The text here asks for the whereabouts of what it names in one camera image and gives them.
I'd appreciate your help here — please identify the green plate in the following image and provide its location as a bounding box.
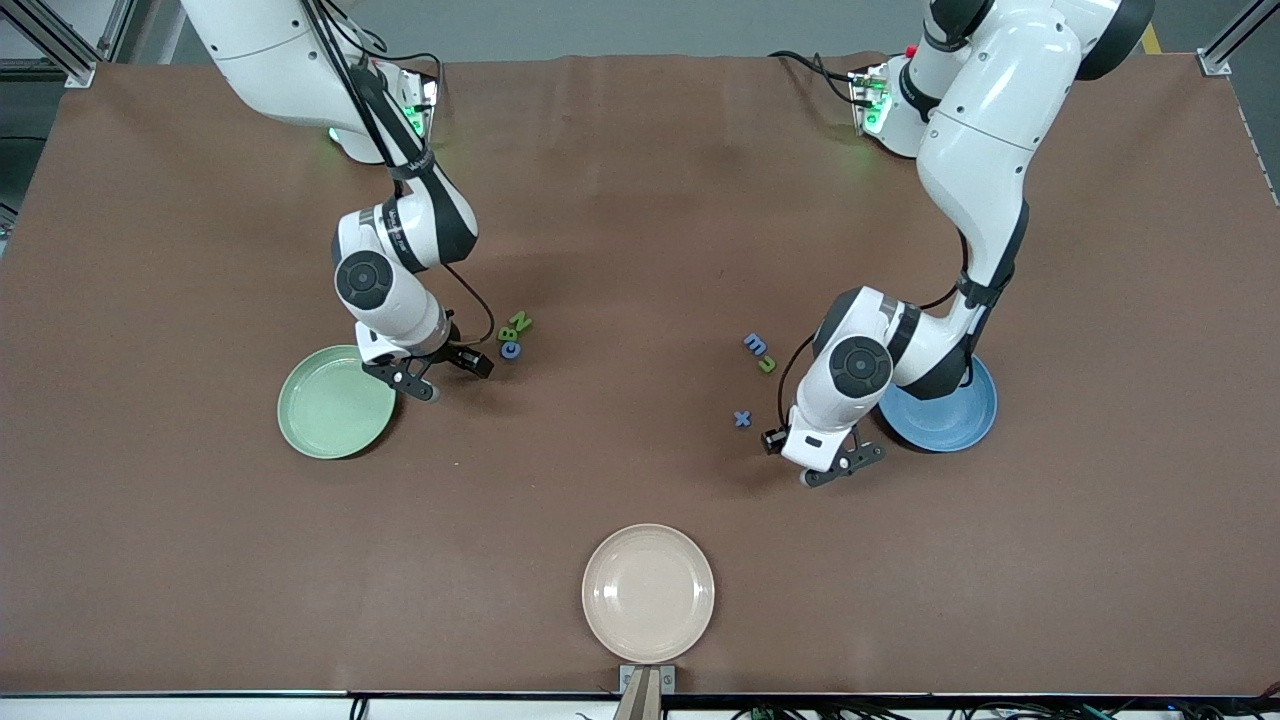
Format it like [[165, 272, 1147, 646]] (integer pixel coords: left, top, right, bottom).
[[277, 344, 398, 460]]

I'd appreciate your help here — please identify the blue plate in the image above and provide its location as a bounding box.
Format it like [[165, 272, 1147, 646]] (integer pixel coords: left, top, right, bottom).
[[878, 352, 999, 453]]

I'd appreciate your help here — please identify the beige plate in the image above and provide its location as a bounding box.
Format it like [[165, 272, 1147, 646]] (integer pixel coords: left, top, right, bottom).
[[581, 523, 716, 664]]

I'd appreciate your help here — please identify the brown table cover sheet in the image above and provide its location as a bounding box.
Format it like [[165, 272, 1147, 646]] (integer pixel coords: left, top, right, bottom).
[[0, 52, 1280, 698]]

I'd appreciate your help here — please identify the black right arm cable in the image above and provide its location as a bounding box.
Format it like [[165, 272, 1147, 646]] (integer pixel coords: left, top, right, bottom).
[[295, 0, 498, 348]]

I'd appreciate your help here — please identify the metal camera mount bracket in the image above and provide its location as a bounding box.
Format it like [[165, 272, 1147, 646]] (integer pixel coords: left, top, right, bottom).
[[618, 664, 677, 720]]

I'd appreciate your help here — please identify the black right base cable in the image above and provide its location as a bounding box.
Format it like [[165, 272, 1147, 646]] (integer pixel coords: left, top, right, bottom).
[[345, 25, 446, 101]]

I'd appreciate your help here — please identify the black base cable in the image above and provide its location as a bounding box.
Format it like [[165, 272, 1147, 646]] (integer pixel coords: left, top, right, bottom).
[[768, 50, 861, 106], [345, 25, 446, 101]]

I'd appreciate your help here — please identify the black left base cable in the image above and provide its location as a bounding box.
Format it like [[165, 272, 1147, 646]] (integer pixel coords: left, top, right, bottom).
[[768, 50, 861, 106]]

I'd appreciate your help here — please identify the white table edge rail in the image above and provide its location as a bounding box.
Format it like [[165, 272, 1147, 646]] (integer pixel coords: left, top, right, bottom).
[[0, 690, 1280, 720]]

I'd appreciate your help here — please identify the aluminium frame profile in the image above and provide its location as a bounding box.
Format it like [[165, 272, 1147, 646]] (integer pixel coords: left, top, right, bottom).
[[1198, 0, 1280, 77], [0, 0, 136, 89]]

